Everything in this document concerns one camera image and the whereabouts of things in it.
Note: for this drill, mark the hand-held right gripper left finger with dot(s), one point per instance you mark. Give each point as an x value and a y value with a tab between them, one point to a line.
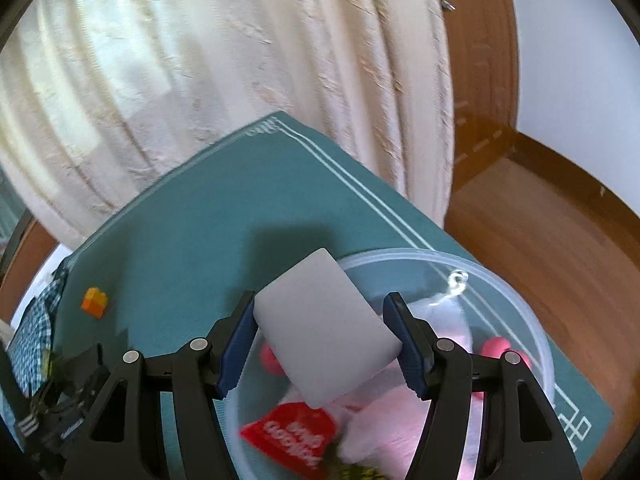
240	355

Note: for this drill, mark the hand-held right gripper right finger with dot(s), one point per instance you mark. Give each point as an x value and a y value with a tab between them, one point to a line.
406	355

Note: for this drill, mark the pink foam tube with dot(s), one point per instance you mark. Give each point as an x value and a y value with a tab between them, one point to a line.
270	359
495	347

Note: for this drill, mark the white mesh bag with pink item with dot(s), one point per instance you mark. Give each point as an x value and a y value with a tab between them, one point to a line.
380	425

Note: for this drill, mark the white sponge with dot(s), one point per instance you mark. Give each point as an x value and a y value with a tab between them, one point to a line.
325	325

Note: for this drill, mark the red glue packet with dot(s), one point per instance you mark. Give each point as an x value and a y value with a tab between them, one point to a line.
285	432

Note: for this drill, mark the clear plastic bowl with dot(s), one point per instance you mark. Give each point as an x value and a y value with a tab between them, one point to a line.
525	330

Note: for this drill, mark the blue plaid cloth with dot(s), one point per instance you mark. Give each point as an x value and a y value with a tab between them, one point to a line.
35	330

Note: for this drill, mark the orange toy block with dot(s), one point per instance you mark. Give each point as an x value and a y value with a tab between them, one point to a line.
95	304

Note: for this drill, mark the teal table mat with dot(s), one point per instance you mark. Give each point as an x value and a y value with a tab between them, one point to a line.
225	210

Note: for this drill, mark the cream patterned curtain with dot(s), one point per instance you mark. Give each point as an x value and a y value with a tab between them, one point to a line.
200	60

